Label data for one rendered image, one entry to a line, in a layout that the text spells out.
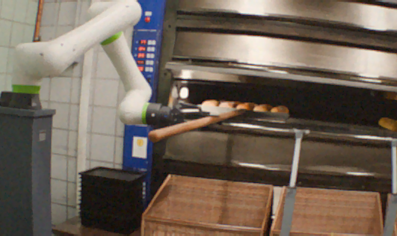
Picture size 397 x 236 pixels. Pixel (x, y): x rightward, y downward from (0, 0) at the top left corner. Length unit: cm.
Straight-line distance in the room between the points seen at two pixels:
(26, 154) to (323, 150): 155
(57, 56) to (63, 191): 146
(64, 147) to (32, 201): 119
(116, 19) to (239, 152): 111
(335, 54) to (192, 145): 90
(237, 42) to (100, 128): 88
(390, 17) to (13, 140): 199
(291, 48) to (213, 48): 41
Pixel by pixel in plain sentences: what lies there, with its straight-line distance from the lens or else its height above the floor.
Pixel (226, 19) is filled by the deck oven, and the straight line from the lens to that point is 276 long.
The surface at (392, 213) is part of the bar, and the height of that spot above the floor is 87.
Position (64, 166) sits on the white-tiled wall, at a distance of 306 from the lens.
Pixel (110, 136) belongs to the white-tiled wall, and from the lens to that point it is 292.
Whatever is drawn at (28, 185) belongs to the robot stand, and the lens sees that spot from 189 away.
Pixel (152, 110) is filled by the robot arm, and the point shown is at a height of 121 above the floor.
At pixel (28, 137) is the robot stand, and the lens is 186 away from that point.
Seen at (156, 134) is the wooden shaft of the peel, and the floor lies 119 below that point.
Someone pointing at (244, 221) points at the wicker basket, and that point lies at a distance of 271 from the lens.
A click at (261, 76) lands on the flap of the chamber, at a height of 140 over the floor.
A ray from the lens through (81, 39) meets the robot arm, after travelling 185.
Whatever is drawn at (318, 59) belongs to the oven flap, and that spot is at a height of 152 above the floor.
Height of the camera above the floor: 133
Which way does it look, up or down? 4 degrees down
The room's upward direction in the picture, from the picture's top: 5 degrees clockwise
